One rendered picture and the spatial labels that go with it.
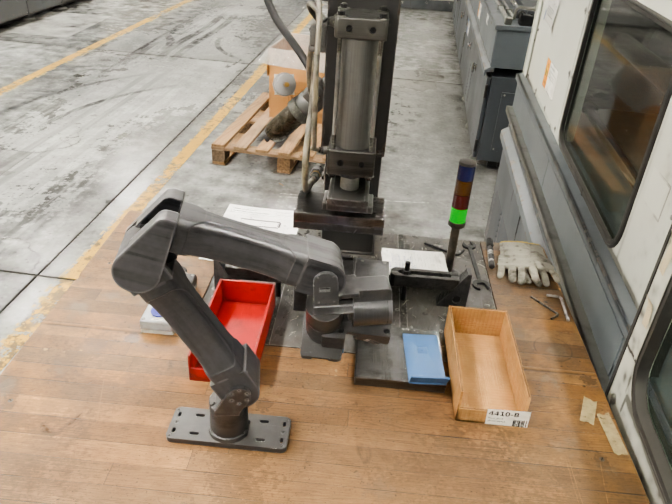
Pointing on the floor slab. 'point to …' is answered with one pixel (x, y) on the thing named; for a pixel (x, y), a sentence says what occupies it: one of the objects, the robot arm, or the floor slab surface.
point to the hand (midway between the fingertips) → (322, 345)
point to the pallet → (243, 137)
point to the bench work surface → (63, 438)
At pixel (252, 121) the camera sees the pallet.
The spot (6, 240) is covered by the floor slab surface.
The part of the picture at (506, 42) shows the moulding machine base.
